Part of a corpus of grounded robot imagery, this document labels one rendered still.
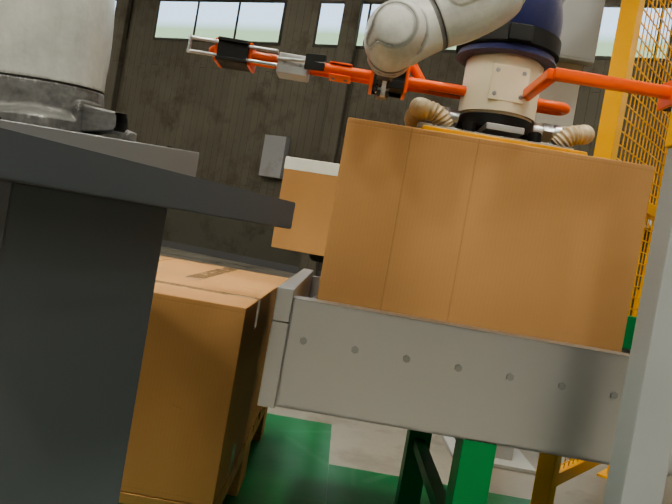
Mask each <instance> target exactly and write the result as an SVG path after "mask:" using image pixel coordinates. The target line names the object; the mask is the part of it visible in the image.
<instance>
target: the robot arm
mask: <svg viewBox="0 0 672 504"><path fill-rule="evenodd" d="M524 2H525V0H389V1H387V2H384V3H383V4H381V5H380V6H378V7H377V8H376V9H375V10H374V11H373V13H372V14H371V16H370V17H369V19H368V22H367V24H366V28H365V32H364V48H365V51H366V54H367V62H368V64H369V66H370V68H371V69H372V71H373V72H374V73H375V74H376V75H377V80H379V81H378V86H374V89H373V91H374V92H375V93H376V95H375V99H376V100H382V101H386V100H387V98H388V96H389V89H390V88H389V84H390V82H392V81H393V79H394V78H397V77H398V76H400V75H402V74H404V73H405V72H406V71H407V70H408V68H409V67H410V66H413V65H415V64H416V63H418V62H420V61H422V60H423V59H425V58H427V57H429V56H431V55H433V54H435V53H438V52H440V51H442V50H445V49H447V48H450V47H453V46H458V45H462V44H465V43H468V42H470V41H473V40H475V39H478V38H480V37H482V36H484V35H486V34H488V33H490V32H492V31H494V30H496V29H498V28H500V27H501V26H503V25H504V24H506V23H507V22H509V21H510V20H511V19H513V18H514V17H515V16H516V15H517V14H518V13H519V11H520V10H521V8H522V6H523V4H524ZM114 15H115V0H0V117H1V118H2V120H8V121H14V122H20V123H26V124H32V125H38V126H44V127H50V128H56V129H62V130H68V131H74V132H80V133H86V134H92V135H98V136H104V137H110V138H116V139H122V140H128V141H134V142H136V139H137V134H136V133H134V132H132V131H129V130H127V129H128V117H126V116H127V115H126V114H123V113H119V112H115V111H111V110H107V109H105V108H104V93H105V85H106V78H107V73H108V68H109V63H110V56H111V49H112V40H113V30H114Z"/></svg>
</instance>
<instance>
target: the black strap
mask: <svg viewBox="0 0 672 504"><path fill-rule="evenodd" d="M486 41H502V42H512V43H520V44H525V45H529V46H533V47H536V48H540V49H542V50H545V51H547V52H548V53H550V54H551V55H552V56H553V57H554V58H555V64H557V63H558V61H559V56H560V51H561V45H562V43H561V40H560V39H559V38H558V37H557V36H556V35H555V34H553V33H552V32H550V31H547V30H545V29H542V28H539V27H536V26H533V25H528V24H523V23H515V22H507V23H506V24H504V25H503V26H501V27H500V28H498V29H496V30H494V31H492V32H490V33H488V34H486V35H484V36H482V37H480V38H478V39H475V40H473V41H470V42H468V43H465V44H462V45H458V46H456V52H457V54H458V52H459V50H460V49H461V48H462V47H464V46H465V45H468V44H471V43H476V42H486Z"/></svg>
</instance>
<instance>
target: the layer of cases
mask: <svg viewBox="0 0 672 504"><path fill-rule="evenodd" d="M288 279H289V278H285V277H279V276H273V275H268V274H262V273H256V272H251V271H245V270H239V269H233V268H228V267H222V266H216V265H210V264H205V263H199V262H193V261H187V260H182V259H174V258H170V257H164V256H160V257H159V263H158V269H157V275H156V281H155V287H154V293H153V299H152V305H151V311H150V317H149V323H148V329H147V335H146V341H145V347H144V353H143V359H142V365H141V371H140V377H139V382H138V388H137V394H136V400H135V406H134V412H133V418H132V424H131V430H130V436H129V442H128V448H127V454H126V460H125V466H124V472H123V478H122V484H121V490H120V491H123V492H128V493H134V494H140V495H145V496H151V497H156V498H162V499H168V500H173V501H179V502H184V503H190V504H214V503H215V501H216V499H217V497H218V495H219V493H220V491H221V489H222V487H223V485H224V483H225V481H226V479H227V477H228V475H229V473H230V471H231V469H232V467H233V465H234V463H235V461H236V459H237V457H238V455H239V453H240V451H241V449H242V447H243V445H244V443H245V441H246V439H247V437H248V435H249V433H250V431H251V429H252V427H253V425H254V423H255V421H256V419H257V417H258V415H259V413H260V411H261V409H262V407H263V406H258V405H257V403H258V397H259V392H260V386H261V380H262V374H263V368H264V362H265V357H266V351H267V345H268V339H269V333H270V328H271V322H272V316H273V310H274V305H275V299H276V293H277V287H278V286H280V285H281V284H282V283H284V282H285V281H287V280H288Z"/></svg>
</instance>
